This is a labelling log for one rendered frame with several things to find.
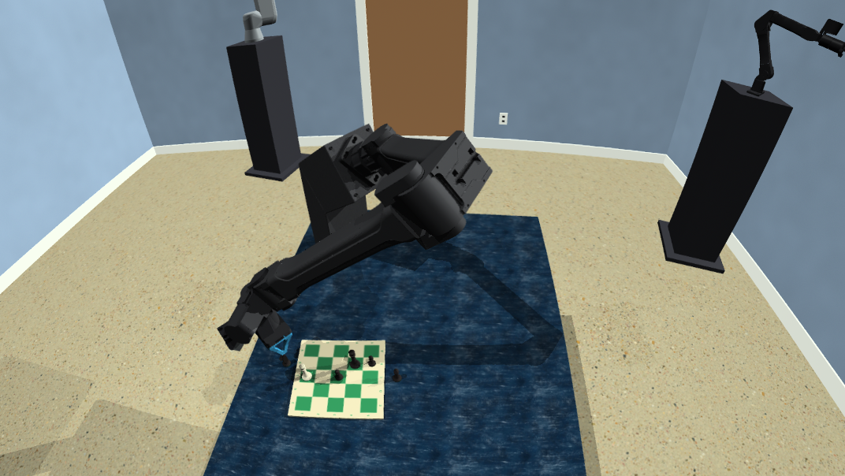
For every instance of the green and cream chessboard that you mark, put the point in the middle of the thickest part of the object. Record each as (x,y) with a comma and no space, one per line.
(359,395)

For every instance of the white chess queen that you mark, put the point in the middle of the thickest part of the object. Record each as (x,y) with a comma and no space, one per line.
(306,376)

